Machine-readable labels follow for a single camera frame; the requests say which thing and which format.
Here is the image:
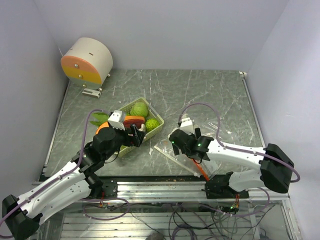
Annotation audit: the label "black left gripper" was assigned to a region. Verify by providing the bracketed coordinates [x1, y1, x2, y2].
[102, 122, 146, 160]

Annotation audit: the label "red meat slab orange rind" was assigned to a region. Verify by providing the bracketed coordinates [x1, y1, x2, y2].
[95, 116, 145, 134]

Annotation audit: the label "clear bag orange zipper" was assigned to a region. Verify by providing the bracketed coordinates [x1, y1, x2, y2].
[199, 119, 243, 180]

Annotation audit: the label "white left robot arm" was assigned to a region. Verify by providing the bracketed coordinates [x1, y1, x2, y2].
[0, 124, 146, 240]

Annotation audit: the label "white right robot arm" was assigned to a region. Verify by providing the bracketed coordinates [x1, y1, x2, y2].
[168, 128, 294, 199]

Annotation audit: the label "clear bag white dots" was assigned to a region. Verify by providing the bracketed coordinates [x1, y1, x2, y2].
[153, 139, 202, 178]

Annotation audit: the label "pale green perforated basket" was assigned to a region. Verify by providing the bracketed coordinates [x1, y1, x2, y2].
[118, 97, 165, 143]

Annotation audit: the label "green custard apple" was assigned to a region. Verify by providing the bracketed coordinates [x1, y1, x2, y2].
[145, 118, 160, 132]

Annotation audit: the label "large green cabbage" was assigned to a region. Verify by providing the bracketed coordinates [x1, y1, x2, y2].
[130, 102, 149, 118]

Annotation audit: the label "green leafy vegetable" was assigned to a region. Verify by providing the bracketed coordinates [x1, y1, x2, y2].
[90, 112, 109, 127]

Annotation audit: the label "small white grey block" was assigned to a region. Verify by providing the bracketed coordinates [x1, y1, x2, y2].
[82, 88, 101, 99]

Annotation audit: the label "round drawer cabinet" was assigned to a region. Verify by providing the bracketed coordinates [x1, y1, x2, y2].
[60, 37, 114, 90]

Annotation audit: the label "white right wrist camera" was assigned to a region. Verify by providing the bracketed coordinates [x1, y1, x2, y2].
[178, 117, 195, 135]

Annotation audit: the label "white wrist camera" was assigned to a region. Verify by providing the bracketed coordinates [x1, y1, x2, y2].
[107, 110, 126, 131]
[178, 117, 195, 135]

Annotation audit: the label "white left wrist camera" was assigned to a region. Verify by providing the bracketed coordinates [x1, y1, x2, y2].
[107, 110, 126, 131]

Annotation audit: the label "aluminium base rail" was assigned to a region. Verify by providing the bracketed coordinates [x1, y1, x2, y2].
[32, 174, 291, 203]

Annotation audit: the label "loose cables under table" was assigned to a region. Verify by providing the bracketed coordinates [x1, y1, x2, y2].
[79, 194, 278, 240]

